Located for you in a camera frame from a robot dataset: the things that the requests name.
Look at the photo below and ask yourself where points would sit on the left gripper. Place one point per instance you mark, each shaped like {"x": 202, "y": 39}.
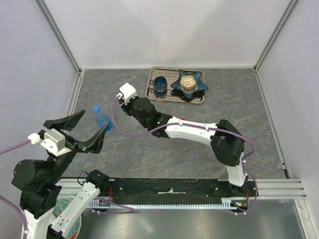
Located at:
{"x": 95, "y": 143}

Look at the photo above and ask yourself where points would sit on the red floral plate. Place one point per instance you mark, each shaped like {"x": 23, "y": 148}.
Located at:
{"x": 60, "y": 206}

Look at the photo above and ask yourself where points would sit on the blue ceramic cup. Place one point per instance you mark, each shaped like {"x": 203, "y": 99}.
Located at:
{"x": 159, "y": 84}

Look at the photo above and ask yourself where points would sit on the patterned small bowl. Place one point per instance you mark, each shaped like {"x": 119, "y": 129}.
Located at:
{"x": 188, "y": 83}

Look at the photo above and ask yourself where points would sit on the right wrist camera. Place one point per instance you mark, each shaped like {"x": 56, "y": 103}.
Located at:
{"x": 126, "y": 93}

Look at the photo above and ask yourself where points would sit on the blue star-shaped plate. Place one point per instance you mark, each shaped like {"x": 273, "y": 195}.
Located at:
{"x": 198, "y": 93}

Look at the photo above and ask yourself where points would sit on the blue tinted plastic bottle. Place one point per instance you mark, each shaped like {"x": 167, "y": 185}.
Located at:
{"x": 103, "y": 120}

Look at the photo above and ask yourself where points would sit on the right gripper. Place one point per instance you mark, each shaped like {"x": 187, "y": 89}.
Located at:
{"x": 125, "y": 107}

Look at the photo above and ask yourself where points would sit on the blue bottle cap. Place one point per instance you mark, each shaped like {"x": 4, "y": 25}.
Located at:
{"x": 96, "y": 109}

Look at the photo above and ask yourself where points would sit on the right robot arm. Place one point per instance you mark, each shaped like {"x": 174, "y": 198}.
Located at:
{"x": 226, "y": 142}

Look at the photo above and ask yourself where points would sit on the white cable duct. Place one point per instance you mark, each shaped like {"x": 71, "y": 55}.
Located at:
{"x": 226, "y": 204}

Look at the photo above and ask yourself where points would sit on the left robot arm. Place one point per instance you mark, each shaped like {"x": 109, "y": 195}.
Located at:
{"x": 37, "y": 179}

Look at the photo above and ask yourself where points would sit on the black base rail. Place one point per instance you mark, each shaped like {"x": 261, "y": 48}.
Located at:
{"x": 137, "y": 191}

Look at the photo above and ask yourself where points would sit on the metal tray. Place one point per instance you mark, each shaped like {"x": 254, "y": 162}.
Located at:
{"x": 170, "y": 95}

